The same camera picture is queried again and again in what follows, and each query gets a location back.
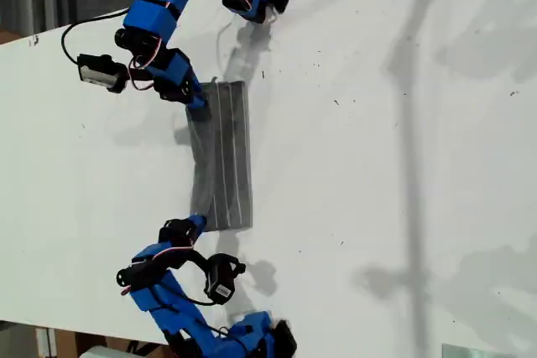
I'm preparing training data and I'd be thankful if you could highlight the grey striped square towel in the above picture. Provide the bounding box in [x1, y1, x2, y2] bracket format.
[184, 77, 255, 234]

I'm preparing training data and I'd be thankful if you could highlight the black camera stalk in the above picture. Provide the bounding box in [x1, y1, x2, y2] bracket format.
[124, 66, 156, 83]
[186, 248, 211, 272]

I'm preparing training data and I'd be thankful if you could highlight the brown cardboard box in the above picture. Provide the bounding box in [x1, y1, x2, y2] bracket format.
[54, 327, 81, 358]

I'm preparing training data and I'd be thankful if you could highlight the black camera box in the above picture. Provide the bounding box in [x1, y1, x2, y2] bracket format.
[203, 253, 247, 306]
[76, 53, 129, 93]

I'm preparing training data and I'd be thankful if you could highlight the white bracket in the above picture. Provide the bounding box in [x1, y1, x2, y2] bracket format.
[34, 326, 58, 358]

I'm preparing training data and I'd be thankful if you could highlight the white grey container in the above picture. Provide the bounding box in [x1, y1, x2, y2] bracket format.
[81, 345, 132, 358]

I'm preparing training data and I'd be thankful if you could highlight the black camera cable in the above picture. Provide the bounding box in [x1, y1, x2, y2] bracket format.
[60, 7, 131, 65]
[165, 282, 217, 307]

